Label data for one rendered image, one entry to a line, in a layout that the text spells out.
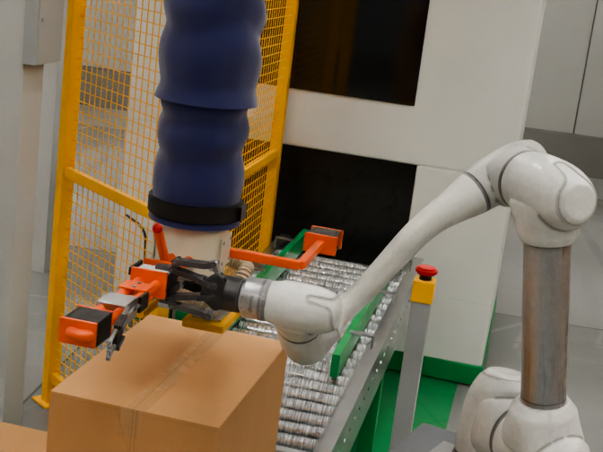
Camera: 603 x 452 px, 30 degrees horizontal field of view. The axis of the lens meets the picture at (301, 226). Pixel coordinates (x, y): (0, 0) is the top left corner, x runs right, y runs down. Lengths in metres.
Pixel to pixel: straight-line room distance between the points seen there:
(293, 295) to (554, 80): 9.55
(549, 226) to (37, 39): 2.08
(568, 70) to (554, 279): 9.39
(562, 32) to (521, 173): 9.37
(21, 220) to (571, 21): 8.40
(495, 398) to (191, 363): 0.74
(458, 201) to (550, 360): 0.40
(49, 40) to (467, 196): 1.93
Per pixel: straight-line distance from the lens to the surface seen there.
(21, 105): 3.95
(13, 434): 3.32
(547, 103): 11.79
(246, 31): 2.52
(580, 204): 2.33
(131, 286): 2.36
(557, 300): 2.45
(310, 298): 2.34
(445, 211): 2.45
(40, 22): 3.88
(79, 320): 2.12
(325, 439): 3.32
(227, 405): 2.59
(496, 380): 2.71
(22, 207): 4.07
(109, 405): 2.56
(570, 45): 11.75
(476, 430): 2.72
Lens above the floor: 1.98
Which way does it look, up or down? 14 degrees down
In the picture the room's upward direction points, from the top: 7 degrees clockwise
